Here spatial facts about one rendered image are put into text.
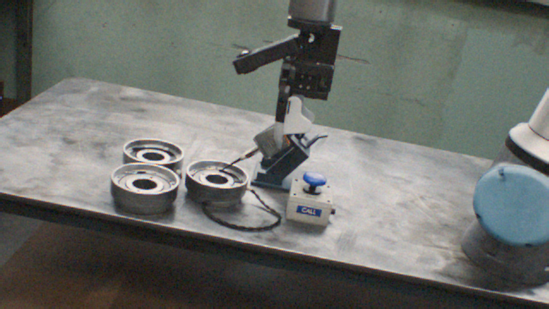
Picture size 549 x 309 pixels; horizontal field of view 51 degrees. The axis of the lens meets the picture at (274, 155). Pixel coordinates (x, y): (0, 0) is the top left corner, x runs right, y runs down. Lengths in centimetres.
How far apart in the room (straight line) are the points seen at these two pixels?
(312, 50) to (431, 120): 177
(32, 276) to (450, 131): 197
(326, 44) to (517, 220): 38
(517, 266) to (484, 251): 5
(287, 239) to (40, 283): 50
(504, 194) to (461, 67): 185
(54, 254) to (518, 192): 88
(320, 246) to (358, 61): 172
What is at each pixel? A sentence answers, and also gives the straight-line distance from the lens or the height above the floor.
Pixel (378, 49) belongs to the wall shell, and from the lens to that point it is 255.
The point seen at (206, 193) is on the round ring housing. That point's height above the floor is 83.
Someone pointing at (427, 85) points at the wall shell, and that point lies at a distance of 261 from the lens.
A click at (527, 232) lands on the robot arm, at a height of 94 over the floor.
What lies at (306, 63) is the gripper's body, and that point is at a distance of 92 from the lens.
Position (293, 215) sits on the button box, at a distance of 95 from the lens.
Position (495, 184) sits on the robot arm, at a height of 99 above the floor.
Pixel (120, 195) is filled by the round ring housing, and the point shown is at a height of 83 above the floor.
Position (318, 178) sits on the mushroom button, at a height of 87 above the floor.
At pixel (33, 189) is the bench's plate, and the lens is 97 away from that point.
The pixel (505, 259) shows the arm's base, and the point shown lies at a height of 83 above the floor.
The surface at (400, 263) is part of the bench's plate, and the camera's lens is 93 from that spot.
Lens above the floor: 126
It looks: 22 degrees down
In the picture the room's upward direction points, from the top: 11 degrees clockwise
